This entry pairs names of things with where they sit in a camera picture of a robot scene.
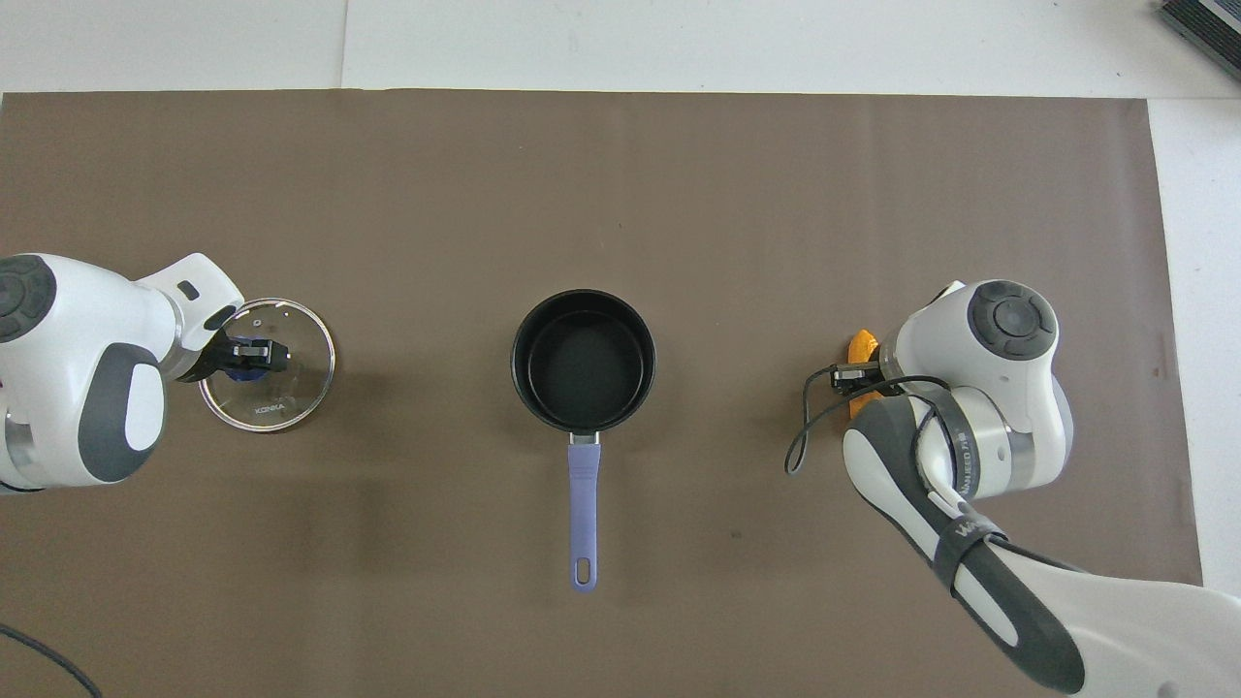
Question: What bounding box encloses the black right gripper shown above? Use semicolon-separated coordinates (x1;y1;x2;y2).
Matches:
831;351;895;398

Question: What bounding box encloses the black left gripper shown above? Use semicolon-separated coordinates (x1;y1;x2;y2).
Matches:
179;334;290;384

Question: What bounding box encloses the yellow corn cob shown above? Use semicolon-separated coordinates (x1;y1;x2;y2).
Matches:
848;330;881;420

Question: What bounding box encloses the glass lid with blue knob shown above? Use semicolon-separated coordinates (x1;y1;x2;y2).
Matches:
199;298;337;433

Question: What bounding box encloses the brown table mat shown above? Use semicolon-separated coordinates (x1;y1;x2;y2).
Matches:
0;89;1203;698

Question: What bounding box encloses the dark ribbed device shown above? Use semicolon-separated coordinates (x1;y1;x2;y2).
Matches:
1157;0;1241;80

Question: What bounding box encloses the black saucepan purple handle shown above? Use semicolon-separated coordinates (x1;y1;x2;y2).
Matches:
511;289;656;592

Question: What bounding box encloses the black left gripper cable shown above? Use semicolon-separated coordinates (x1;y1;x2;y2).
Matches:
0;625;103;698

